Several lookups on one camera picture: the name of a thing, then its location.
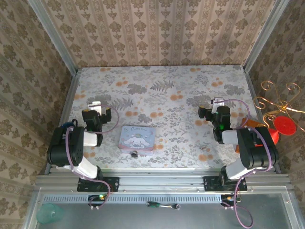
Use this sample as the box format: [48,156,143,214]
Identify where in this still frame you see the aluminium corner post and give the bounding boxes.
[27,0,81,73]
[242,0,291,73]

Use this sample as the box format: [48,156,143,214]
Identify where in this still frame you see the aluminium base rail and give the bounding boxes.
[35,168,291,193]

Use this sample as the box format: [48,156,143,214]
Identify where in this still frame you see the red plastic goblet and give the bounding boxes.
[268,116,298,146]

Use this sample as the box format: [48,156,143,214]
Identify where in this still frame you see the green-handled ratchet wrench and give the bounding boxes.
[145,201,181,210]

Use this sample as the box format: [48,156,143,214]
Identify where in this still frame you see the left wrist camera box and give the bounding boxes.
[87,101,102,112]

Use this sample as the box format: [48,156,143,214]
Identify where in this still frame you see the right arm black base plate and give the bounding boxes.
[203,176,248,191]

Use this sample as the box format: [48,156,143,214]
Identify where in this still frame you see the black power connector block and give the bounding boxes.
[221,194,241,204]
[87,194,108,203]

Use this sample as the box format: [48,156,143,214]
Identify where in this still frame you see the slotted grey cable duct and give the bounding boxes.
[42,193,224,204]

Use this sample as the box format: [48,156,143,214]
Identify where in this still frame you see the gold wire ornament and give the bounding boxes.
[253,81,305,133]

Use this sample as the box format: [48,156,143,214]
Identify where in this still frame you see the aluminium table side rail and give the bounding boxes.
[44,69,81,176]
[244,68,282,174]

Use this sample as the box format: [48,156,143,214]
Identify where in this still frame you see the translucent green cup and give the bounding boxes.
[36,203,64,225]

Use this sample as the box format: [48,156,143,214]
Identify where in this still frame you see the grey metal tray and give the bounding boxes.
[22,187,302,229]

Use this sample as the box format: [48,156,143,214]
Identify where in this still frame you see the orange wooden block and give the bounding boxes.
[234,118,267,153]

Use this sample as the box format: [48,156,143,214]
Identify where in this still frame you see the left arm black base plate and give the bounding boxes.
[77,176,120,192]

